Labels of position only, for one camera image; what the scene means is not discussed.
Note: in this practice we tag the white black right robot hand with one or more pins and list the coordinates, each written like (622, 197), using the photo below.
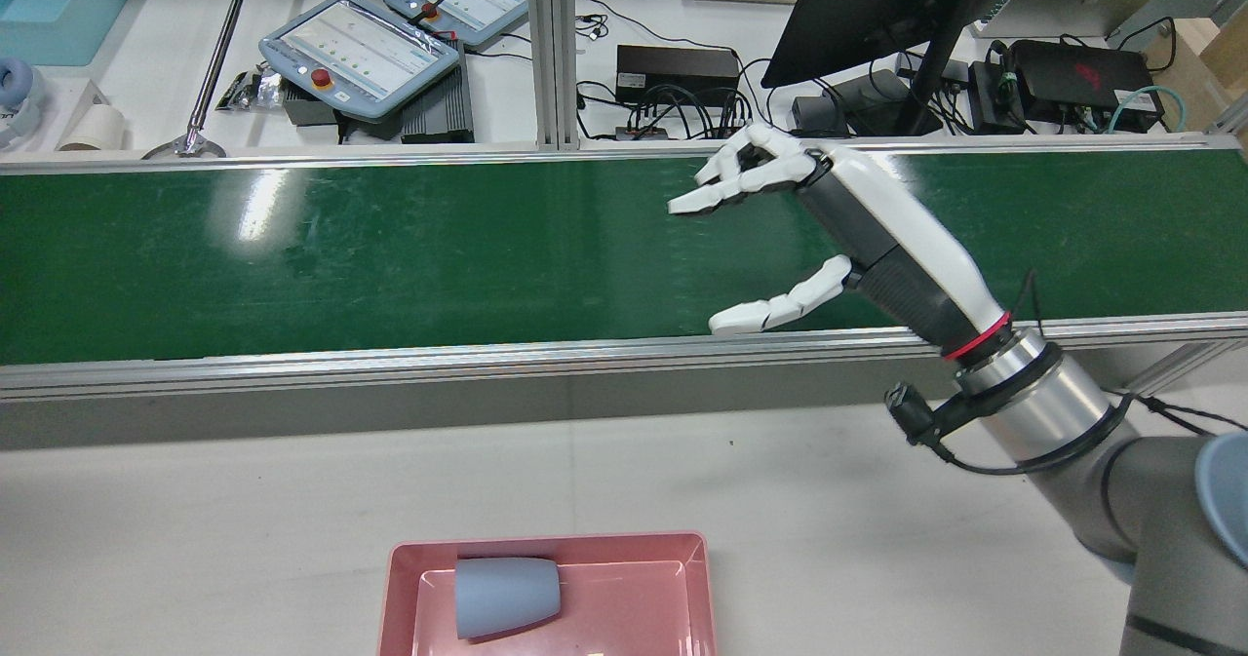
(897, 237)

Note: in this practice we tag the blue-grey cup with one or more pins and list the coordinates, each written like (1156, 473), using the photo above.
(507, 598)

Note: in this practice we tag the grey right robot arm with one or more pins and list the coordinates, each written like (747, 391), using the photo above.
(1121, 481)

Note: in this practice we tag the brown cardboard box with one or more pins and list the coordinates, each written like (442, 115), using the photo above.
(1209, 61)

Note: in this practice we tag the pink plastic box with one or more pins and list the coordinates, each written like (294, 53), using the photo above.
(634, 617)

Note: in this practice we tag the black finned box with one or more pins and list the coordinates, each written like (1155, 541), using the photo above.
(444, 110)

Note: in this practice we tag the black computer monitor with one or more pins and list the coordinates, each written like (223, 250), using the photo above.
(858, 3)

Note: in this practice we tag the black mini computer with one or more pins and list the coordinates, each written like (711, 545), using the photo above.
(1082, 81)

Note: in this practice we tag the green conveyor belt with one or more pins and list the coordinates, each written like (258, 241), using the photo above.
(390, 266)

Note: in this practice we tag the large grey teach pendant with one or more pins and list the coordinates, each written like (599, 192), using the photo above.
(361, 52)

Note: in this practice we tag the small plastic parts bag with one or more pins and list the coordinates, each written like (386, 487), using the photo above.
(253, 91)

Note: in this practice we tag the metal rod stand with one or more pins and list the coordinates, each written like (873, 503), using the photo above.
(190, 139)

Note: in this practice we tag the light blue plastic bin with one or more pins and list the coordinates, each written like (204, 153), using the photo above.
(58, 3)

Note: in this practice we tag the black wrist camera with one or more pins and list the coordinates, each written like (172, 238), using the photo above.
(907, 410)

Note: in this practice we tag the black network switch box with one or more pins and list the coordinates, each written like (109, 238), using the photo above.
(678, 71)

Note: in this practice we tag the aluminium frame post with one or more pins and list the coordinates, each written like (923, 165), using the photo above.
(551, 52)

